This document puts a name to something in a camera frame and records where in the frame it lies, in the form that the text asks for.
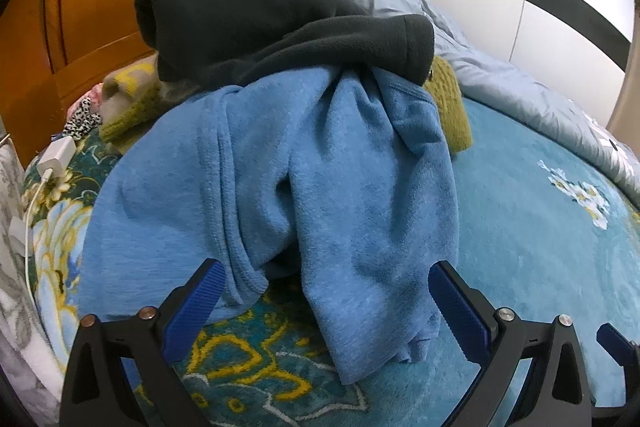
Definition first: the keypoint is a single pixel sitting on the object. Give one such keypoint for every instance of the beige and white knit sweater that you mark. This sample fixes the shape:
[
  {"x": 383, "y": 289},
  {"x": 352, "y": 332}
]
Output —
[{"x": 125, "y": 87}]

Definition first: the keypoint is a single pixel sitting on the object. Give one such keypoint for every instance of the black and white patterned cloth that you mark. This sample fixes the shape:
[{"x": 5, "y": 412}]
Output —
[{"x": 82, "y": 123}]

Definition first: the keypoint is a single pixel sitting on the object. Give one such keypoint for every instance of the white charger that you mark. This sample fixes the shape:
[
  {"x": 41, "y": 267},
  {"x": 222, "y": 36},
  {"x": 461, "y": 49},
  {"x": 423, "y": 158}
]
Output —
[{"x": 57, "y": 157}]

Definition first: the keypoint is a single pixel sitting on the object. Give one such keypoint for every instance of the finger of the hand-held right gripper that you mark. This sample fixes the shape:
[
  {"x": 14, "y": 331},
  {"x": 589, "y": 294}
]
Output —
[{"x": 611, "y": 338}]

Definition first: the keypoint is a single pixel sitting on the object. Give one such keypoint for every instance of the light blue floral quilt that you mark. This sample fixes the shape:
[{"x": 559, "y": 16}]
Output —
[{"x": 480, "y": 57}]

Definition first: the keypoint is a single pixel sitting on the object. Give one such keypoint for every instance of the teal floral blanket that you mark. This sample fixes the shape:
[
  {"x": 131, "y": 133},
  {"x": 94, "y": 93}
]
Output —
[{"x": 525, "y": 227}]

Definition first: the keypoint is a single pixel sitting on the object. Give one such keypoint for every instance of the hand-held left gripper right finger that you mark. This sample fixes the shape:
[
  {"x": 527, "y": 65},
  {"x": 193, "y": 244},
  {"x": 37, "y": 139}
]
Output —
[{"x": 457, "y": 302}]

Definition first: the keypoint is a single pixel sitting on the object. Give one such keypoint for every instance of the blue fleece garment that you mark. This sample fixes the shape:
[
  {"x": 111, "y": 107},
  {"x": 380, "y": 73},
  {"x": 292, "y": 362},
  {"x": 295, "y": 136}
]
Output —
[{"x": 310, "y": 187}]

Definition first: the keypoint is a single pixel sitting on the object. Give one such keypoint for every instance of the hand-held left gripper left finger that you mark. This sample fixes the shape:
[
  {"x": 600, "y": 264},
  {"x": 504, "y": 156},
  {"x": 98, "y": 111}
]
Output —
[{"x": 192, "y": 307}]

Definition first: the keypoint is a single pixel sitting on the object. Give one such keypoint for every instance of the olive green knit sweater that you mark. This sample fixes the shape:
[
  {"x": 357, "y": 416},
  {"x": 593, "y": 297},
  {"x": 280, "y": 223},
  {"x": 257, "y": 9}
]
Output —
[{"x": 450, "y": 102}]

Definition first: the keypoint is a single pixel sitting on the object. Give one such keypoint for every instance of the dark grey fleece garment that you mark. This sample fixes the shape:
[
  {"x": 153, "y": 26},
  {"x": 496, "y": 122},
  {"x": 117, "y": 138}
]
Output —
[{"x": 260, "y": 22}]

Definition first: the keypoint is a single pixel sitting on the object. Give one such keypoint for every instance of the grey floral cloth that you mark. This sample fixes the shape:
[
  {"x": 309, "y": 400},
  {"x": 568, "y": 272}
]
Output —
[{"x": 15, "y": 287}]

